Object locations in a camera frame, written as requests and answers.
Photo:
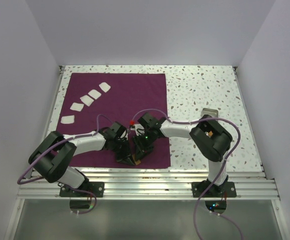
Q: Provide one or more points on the aluminium rail frame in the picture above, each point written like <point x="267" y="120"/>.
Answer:
<point x="190" y="88"/>

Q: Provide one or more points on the purple cloth mat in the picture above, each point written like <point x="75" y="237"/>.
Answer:
<point x="129" y="94"/>

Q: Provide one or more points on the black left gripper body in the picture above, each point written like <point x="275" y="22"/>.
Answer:
<point x="121" y="148"/>

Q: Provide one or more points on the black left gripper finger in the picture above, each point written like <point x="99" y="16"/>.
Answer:
<point x="122" y="160"/>
<point x="129" y="160"/>

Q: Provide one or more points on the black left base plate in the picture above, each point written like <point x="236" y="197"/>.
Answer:
<point x="96" y="187"/>

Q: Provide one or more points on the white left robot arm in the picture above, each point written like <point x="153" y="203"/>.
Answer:
<point x="53" y="156"/>

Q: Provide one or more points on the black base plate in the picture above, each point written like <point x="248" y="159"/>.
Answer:
<point x="96" y="187"/>
<point x="227" y="189"/>

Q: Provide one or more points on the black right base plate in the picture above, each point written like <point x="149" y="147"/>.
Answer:
<point x="227" y="189"/>

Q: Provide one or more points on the white gauze pad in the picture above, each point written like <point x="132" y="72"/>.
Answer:
<point x="105" y="87"/>
<point x="67" y="119"/>
<point x="77" y="107"/>
<point x="87" y="100"/>
<point x="94" y="94"/>

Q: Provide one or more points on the steel instrument tray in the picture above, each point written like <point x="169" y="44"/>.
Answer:
<point x="210" y="114"/>

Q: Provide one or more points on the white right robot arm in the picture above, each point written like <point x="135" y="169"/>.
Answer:
<point x="211" y="139"/>

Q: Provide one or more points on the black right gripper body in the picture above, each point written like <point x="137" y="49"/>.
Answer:
<point x="145" y="141"/>

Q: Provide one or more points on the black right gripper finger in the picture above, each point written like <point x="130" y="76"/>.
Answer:
<point x="137" y="153"/>
<point x="144" y="152"/>

